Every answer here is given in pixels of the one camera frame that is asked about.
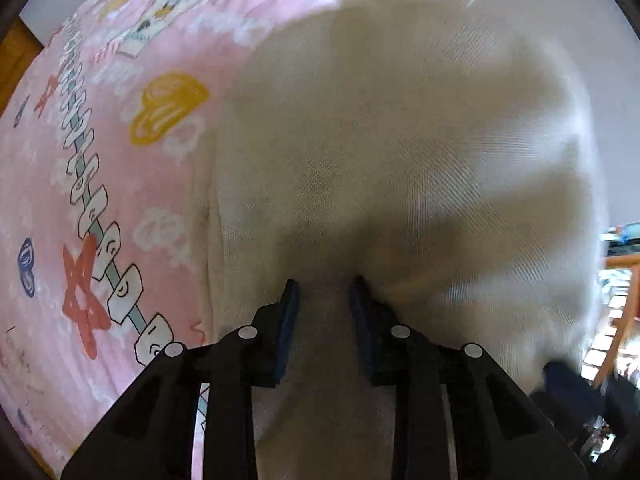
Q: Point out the beige zip hoodie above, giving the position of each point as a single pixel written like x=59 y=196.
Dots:
x=400 y=160

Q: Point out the wooden rack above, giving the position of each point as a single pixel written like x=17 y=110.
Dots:
x=620 y=310

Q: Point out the wooden door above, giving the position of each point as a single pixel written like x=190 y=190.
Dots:
x=15 y=70

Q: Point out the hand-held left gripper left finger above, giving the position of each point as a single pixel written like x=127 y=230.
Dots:
x=290 y=330

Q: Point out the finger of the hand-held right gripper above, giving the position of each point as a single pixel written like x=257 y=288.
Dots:
x=570 y=385

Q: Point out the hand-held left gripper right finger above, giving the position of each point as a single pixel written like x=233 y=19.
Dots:
x=361 y=330

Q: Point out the teal box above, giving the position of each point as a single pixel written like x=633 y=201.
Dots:
x=622 y=235

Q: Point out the pink printed blanket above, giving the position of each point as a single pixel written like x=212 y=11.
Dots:
x=50 y=185

